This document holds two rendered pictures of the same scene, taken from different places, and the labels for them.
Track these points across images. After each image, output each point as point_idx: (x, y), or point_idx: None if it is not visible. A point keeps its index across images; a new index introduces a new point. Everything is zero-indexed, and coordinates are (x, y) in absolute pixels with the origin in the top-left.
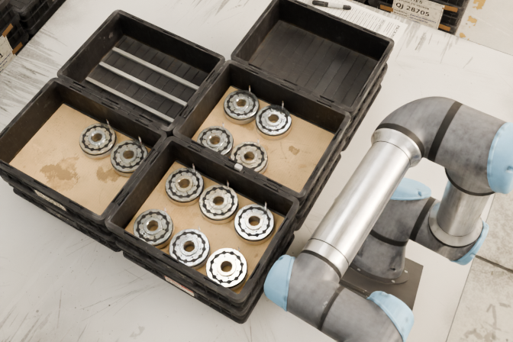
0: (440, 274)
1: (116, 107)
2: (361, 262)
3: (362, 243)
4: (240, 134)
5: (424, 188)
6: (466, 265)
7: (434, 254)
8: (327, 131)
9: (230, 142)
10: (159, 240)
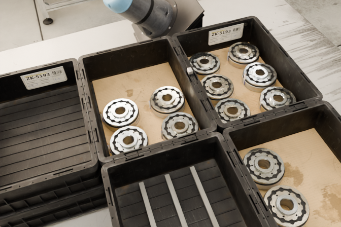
0: (125, 29)
1: (253, 192)
2: (170, 7)
3: (159, 10)
4: (152, 128)
5: None
6: (109, 25)
7: (116, 36)
8: (94, 89)
9: (169, 116)
10: (278, 87)
